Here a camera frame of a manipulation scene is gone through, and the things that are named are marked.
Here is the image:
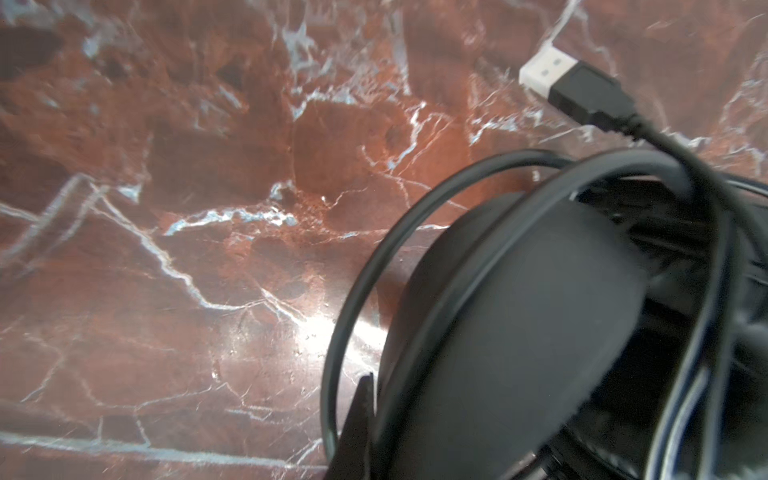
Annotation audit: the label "large headphones black cable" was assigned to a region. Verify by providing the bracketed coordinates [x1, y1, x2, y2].
[517, 44, 768, 480]

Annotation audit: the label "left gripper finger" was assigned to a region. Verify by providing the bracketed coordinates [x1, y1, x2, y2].
[324, 374, 375, 480]

